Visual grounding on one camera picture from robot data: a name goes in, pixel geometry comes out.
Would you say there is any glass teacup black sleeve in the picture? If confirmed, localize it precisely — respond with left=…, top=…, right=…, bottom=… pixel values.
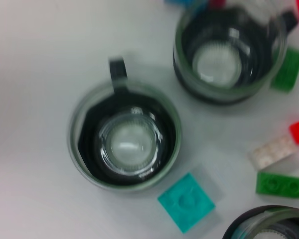
left=67, top=56, right=184, bottom=194
left=221, top=204, right=299, bottom=239
left=172, top=4, right=299, bottom=105

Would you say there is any green toy brick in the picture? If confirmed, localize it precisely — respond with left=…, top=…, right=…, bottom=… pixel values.
left=255, top=171, right=299, bottom=199
left=270, top=46, right=299, bottom=94

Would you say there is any teal flat toy brick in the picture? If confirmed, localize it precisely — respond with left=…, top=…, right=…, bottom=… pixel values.
left=157, top=172, right=217, bottom=235

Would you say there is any white toy brick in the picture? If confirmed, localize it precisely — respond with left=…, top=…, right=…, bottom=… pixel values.
left=248, top=133, right=299, bottom=172

